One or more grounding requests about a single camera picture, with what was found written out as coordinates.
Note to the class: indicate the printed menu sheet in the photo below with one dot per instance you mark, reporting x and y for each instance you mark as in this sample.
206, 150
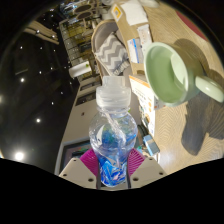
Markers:
143, 96

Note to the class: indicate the white printed card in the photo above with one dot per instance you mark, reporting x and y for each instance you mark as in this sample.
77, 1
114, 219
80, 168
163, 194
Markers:
145, 33

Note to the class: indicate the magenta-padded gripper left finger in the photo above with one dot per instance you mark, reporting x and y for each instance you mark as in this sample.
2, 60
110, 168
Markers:
76, 170

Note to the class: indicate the flat round red coaster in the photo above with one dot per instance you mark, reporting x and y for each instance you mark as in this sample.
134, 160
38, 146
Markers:
191, 25

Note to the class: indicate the pale green mug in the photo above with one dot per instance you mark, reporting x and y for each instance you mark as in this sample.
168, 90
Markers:
166, 73

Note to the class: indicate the grey curved bench sofa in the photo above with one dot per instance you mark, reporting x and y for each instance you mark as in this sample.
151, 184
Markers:
100, 33

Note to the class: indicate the white napkin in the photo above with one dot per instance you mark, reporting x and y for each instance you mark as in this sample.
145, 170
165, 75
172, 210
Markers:
133, 13

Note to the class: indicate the yellow table sign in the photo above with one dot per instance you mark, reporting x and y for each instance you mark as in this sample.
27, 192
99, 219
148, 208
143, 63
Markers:
117, 12

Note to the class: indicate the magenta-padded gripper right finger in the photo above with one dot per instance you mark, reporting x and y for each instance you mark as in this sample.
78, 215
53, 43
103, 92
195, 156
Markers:
148, 170

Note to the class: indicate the white round column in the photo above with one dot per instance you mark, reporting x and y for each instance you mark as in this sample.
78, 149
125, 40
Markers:
80, 69

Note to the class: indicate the grey white chevron pillow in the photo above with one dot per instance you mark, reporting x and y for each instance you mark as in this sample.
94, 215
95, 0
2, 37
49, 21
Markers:
111, 53

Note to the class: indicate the blue and white card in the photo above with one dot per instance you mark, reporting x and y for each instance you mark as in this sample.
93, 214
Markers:
135, 50

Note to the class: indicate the blue tissue pack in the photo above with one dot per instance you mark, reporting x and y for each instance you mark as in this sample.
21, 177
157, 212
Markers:
151, 145

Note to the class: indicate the clear water bottle blue label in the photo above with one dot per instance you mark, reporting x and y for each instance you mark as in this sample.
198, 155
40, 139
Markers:
112, 136

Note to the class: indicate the ceiling lights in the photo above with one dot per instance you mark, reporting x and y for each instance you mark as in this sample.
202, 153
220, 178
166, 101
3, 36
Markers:
19, 155

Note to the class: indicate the window with printed posters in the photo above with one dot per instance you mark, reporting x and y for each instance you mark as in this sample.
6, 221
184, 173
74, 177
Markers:
73, 151

